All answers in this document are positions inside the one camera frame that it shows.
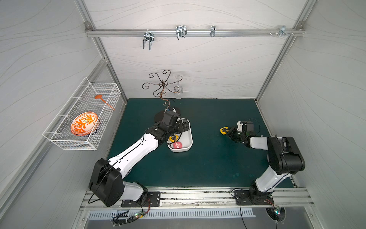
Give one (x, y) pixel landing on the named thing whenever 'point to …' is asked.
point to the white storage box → (186, 138)
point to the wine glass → (178, 90)
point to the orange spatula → (99, 96)
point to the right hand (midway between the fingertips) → (225, 129)
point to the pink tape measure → (177, 145)
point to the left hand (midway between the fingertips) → (184, 124)
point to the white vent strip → (107, 213)
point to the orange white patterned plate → (82, 122)
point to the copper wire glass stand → (163, 85)
